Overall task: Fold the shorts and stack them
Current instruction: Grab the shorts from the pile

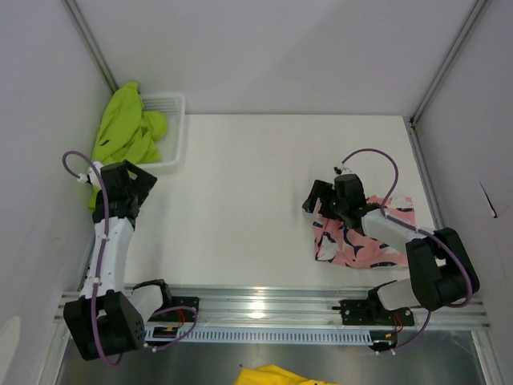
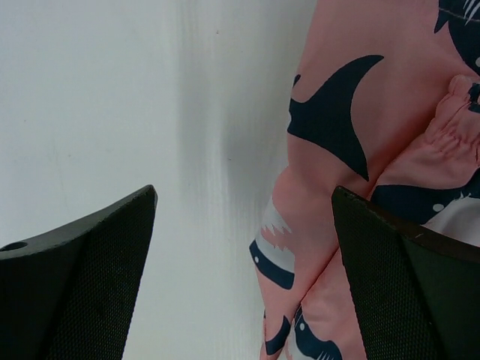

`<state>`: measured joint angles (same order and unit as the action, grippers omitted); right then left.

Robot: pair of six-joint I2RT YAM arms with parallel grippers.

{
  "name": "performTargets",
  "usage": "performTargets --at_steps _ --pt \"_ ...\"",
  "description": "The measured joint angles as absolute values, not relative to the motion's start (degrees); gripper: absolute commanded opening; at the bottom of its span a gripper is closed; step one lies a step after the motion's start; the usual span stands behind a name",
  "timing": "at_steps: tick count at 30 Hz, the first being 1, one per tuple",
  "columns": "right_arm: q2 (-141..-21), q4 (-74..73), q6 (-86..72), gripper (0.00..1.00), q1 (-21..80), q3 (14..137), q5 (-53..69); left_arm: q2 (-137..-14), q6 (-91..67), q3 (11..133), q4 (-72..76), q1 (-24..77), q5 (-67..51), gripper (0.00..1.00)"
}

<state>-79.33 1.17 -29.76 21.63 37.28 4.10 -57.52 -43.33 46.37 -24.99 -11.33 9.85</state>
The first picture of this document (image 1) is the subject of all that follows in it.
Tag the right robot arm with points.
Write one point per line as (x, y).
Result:
(440, 272)

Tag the yellow cloth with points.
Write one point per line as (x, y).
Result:
(273, 375)

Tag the pink shark print shorts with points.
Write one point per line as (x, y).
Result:
(336, 243)

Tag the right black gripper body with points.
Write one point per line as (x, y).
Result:
(341, 205)

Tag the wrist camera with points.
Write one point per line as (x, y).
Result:
(342, 169)
(90, 176)

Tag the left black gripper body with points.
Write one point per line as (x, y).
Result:
(142, 184)

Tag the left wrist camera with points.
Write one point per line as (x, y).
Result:
(90, 176)

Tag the lime green shorts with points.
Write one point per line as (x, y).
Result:
(128, 131)

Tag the white perforated plastic basket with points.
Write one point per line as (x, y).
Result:
(172, 146)

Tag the slotted cable duct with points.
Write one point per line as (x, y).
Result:
(261, 335)

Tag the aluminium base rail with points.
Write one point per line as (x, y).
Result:
(273, 307)

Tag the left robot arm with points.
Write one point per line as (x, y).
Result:
(104, 321)

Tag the right aluminium frame post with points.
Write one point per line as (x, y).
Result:
(455, 49)

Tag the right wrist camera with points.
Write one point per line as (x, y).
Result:
(342, 169)

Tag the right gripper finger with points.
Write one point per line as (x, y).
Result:
(319, 191)
(328, 210)

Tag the aluminium frame post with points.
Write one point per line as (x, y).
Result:
(89, 41)
(455, 49)

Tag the left aluminium frame post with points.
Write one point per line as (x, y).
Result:
(89, 41)

